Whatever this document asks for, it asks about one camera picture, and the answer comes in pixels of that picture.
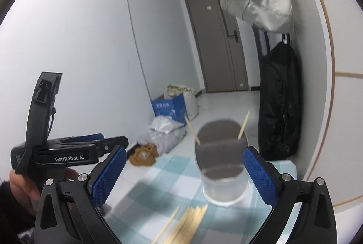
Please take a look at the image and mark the black hanging bag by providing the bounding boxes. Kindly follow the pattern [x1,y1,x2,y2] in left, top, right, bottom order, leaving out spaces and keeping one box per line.
[258,41,302,161]

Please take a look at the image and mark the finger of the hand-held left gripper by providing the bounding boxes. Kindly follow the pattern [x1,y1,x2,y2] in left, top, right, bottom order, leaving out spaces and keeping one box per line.
[95,136,129,158]
[55,133,105,145]

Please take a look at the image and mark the teal checked tablecloth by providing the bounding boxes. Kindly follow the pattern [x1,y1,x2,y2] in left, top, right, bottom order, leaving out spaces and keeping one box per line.
[96,155,298,244]

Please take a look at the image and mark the person's left hand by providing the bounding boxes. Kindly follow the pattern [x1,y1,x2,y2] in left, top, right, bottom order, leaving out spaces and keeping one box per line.
[8,168,80,216]

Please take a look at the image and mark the translucent plastic utensil holder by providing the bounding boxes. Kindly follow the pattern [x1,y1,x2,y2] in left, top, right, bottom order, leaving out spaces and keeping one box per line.
[194,118,250,206]

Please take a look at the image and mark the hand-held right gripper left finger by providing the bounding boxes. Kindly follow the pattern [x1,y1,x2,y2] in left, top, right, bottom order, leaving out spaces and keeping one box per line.
[34,146,128,244]

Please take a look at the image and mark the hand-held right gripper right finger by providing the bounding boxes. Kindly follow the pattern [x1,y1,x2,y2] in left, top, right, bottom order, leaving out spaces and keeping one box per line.
[243,147,338,244]

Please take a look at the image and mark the brown suede shoe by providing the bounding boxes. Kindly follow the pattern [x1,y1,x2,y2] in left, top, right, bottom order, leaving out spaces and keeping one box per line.
[129,148,149,166]
[142,143,159,160]

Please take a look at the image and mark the white plastic bag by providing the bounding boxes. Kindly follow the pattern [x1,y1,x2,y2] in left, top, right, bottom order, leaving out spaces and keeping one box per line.
[149,116,183,134]

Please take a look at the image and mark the grey plastic bag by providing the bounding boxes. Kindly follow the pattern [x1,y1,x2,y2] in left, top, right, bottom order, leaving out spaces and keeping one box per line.
[137,127,188,154]

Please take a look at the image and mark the grey door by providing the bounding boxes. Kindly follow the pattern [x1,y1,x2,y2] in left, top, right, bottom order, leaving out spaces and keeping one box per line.
[184,0,248,93]

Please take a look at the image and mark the person's left forearm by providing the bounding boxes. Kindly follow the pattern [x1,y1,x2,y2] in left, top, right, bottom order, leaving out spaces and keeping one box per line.
[0,180,37,244]

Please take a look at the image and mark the white woven sack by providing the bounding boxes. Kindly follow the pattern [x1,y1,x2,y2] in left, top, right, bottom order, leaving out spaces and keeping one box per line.
[164,84,199,120]

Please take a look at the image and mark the pile of bamboo chopsticks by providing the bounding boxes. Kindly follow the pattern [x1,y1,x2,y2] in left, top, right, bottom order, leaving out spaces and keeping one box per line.
[164,203,209,244]

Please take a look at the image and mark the blue cardboard box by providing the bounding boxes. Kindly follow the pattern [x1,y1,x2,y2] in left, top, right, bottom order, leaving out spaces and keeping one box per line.
[151,92,188,124]

